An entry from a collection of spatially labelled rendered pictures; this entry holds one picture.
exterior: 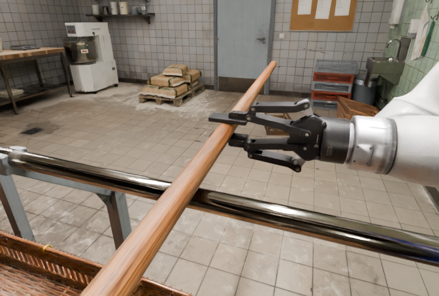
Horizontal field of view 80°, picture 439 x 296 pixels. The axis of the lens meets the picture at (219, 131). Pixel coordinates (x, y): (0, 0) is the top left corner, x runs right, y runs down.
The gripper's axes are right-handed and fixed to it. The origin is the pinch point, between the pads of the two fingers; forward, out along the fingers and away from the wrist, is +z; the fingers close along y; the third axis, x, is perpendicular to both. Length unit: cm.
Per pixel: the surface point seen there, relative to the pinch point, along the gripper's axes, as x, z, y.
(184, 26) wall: 472, 226, -6
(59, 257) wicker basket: -3, 53, 49
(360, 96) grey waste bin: 410, -102, 95
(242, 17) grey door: 467, 108, -22
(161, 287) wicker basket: -3.2, 17.2, 46.6
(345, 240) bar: -18.6, -18.8, 3.7
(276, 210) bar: -17.7, -11.0, 2.3
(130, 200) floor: 103, 113, 119
